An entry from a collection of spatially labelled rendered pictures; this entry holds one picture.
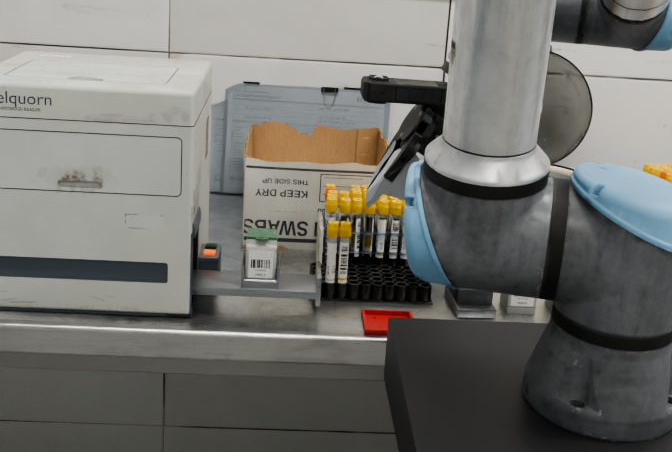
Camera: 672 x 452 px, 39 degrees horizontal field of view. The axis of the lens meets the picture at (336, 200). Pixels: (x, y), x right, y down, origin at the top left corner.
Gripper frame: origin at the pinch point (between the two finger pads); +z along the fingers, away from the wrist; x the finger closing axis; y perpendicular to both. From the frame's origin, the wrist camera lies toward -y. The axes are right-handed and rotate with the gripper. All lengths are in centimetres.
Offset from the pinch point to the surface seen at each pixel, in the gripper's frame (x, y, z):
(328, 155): 53, 2, 8
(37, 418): 60, -17, 88
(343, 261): 4.3, 3.5, 10.7
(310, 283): -0.1, 0.3, 14.5
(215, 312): -1.7, -8.5, 24.1
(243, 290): -3.1, -7.3, 19.0
